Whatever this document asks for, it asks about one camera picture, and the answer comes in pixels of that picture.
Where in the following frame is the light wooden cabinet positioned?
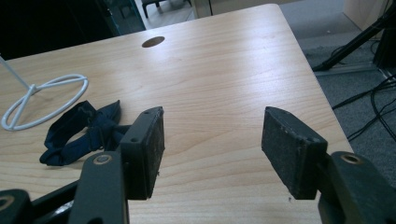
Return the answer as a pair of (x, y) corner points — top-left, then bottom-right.
(342, 0), (396, 31)

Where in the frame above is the dark blue bow tie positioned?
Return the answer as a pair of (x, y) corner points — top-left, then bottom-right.
(39, 99), (132, 167)

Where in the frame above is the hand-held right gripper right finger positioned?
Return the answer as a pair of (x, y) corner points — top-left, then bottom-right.
(261, 105), (329, 201)

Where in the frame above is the black stand leg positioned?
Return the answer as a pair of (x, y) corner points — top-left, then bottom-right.
(312, 3), (396, 73)

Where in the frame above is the dark bench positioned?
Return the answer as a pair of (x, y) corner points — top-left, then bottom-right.
(140, 0), (193, 19)

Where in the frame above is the black floor cable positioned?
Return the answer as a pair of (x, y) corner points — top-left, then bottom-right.
(331, 73), (396, 143)

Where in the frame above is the white cable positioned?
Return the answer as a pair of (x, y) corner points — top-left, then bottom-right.
(0, 55), (90, 132)

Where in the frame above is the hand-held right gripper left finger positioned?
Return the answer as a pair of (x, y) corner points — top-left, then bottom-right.
(120, 105), (165, 201)

